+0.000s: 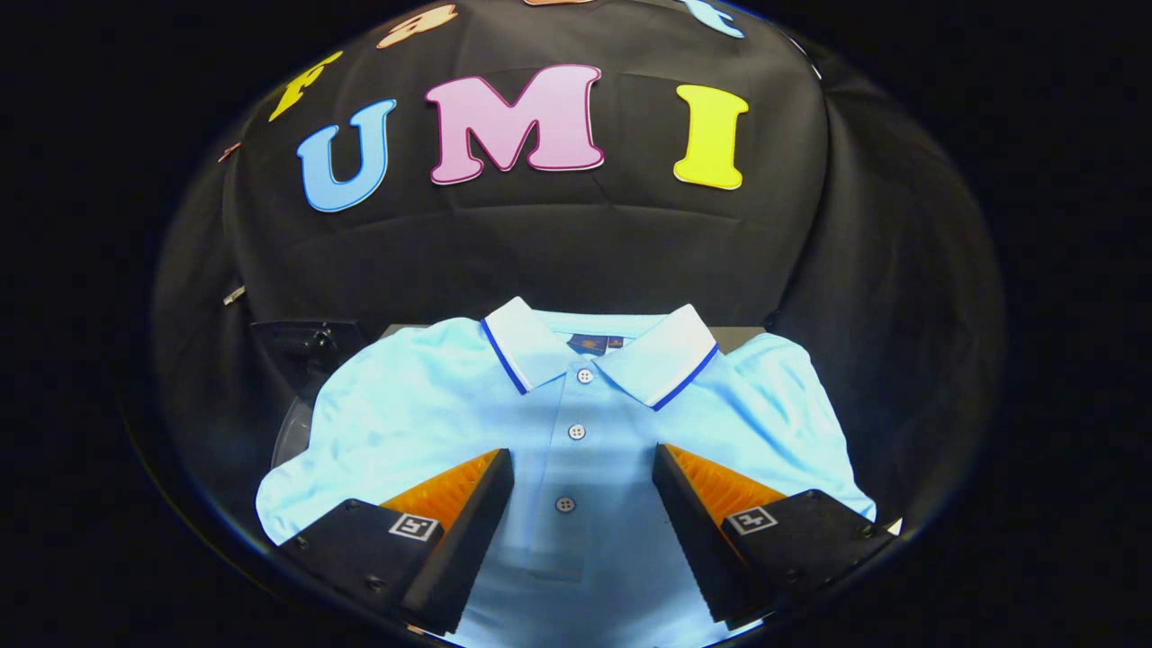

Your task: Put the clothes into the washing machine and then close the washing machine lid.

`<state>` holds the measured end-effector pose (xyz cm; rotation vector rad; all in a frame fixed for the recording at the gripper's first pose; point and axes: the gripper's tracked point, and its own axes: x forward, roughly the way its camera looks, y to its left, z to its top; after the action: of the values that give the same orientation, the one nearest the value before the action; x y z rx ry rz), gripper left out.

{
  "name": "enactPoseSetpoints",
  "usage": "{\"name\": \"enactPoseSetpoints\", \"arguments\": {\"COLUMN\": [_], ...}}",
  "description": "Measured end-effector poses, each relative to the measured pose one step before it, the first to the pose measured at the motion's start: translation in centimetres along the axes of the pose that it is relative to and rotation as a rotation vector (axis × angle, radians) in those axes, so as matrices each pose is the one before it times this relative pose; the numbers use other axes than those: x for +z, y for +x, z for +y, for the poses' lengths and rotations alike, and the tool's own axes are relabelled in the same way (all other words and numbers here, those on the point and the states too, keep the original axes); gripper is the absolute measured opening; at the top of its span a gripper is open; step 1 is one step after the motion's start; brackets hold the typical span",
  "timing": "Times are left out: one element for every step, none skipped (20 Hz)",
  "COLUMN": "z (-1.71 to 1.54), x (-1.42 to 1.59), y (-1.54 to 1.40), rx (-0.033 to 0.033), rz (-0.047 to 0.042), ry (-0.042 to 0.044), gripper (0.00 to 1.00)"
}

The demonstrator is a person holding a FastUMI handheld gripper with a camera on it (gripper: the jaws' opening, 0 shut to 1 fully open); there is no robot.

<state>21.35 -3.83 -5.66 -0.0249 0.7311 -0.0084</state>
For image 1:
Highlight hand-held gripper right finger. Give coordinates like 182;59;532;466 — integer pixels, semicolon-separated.
652;443;901;629

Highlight black backdrop cloth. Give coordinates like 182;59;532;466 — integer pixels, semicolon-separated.
151;0;1004;541

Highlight light blue polo shirt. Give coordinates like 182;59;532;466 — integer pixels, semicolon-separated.
256;297;878;648

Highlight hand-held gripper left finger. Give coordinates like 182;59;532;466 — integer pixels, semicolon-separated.
277;448;516;636

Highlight grey cabinet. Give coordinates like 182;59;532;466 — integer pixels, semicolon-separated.
382;322;768;355

